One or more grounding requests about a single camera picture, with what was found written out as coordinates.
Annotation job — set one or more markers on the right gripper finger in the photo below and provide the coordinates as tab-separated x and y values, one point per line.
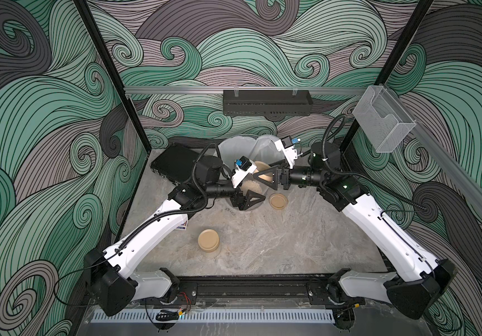
273	182
276	169

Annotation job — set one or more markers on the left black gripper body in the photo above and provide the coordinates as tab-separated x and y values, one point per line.
221	191

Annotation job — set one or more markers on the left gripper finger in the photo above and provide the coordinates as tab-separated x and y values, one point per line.
238	201
252	199

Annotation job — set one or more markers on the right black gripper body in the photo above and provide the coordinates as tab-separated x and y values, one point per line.
302	176

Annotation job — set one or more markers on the beige jar lid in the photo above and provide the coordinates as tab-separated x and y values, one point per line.
261	169
278	201

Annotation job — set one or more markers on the jar with beige lid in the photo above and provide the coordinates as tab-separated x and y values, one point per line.
209	243
249	184

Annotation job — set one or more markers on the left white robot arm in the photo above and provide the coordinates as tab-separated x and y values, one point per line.
110	275

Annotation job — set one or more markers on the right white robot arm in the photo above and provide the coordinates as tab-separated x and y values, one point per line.
418	278

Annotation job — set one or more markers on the white plastic bin liner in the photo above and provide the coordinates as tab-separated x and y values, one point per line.
260	148

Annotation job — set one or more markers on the small colourful card box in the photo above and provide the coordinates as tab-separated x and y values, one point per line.
183	226

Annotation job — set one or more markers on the black flat case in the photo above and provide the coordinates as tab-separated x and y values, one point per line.
175	163

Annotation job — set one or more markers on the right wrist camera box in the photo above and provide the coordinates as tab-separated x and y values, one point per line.
286	147

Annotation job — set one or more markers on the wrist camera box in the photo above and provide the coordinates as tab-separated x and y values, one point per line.
286	147
243	167

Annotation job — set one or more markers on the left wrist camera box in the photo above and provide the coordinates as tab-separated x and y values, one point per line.
243	167

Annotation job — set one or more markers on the black perforated wall shelf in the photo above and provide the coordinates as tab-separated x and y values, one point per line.
267	103

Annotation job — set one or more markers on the clear acrylic wall holder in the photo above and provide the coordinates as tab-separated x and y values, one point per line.
383	118

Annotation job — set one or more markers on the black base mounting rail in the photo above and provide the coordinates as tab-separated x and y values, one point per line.
315	289

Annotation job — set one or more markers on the white slotted cable duct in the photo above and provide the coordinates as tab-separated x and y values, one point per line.
222	315

